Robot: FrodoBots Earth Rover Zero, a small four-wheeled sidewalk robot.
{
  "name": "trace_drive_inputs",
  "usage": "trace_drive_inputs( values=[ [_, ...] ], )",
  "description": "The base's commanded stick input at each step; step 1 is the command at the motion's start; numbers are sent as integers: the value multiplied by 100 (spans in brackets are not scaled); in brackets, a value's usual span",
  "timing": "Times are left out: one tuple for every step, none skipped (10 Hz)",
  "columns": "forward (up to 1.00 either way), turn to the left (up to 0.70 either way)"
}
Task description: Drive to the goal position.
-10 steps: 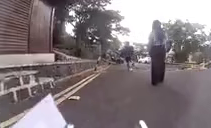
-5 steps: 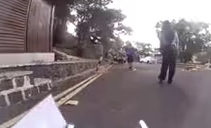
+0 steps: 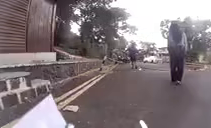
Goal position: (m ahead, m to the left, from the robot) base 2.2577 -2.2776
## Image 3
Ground grey asphalt road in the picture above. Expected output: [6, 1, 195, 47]
[52, 61, 211, 128]

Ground trees beside dark building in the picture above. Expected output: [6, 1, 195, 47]
[54, 0, 138, 60]

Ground dark building with brown door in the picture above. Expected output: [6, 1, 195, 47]
[0, 0, 59, 67]

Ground low stone kerb wall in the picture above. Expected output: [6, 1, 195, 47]
[0, 57, 105, 112]

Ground trees behind walking person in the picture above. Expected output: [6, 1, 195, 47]
[159, 16, 211, 65]

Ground person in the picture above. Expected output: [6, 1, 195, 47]
[125, 41, 141, 71]
[166, 20, 189, 86]

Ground white car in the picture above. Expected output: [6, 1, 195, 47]
[142, 54, 161, 65]

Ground pale flat litter piece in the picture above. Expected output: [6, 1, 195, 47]
[62, 104, 80, 114]

